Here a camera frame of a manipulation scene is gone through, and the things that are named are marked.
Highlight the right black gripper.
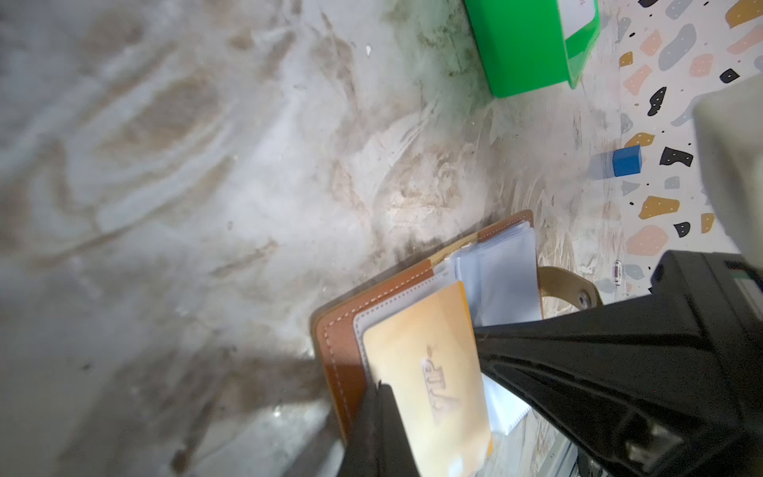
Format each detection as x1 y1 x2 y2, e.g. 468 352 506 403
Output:
475 250 762 476

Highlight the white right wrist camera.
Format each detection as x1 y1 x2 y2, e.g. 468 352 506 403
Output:
693 75 762 268

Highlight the gold VIP credit card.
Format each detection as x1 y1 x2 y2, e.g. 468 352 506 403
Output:
363 281 492 476

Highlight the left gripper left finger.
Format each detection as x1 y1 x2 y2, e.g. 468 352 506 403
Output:
337 387 381 477

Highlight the small blue cube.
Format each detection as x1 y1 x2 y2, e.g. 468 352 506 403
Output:
612 145 643 177

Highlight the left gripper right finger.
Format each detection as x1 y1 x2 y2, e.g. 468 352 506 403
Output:
379 384 419 476

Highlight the green plastic card tray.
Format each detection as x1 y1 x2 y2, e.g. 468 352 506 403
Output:
465 0 601 99

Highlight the brown leather card holder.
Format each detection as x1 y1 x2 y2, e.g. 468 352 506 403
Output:
309 207 604 445

